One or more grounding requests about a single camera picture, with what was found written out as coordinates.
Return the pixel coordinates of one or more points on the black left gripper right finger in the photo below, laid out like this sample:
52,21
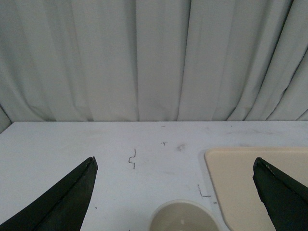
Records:
285,199

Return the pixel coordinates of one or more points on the beige square plate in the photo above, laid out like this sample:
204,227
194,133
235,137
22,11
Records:
231,172

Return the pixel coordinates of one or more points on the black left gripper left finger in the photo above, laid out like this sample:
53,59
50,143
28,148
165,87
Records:
62,207

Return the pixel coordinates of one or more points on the cream smiley face mug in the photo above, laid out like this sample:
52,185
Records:
183,215

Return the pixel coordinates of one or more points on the white curtain backdrop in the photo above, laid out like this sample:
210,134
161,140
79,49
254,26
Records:
153,60

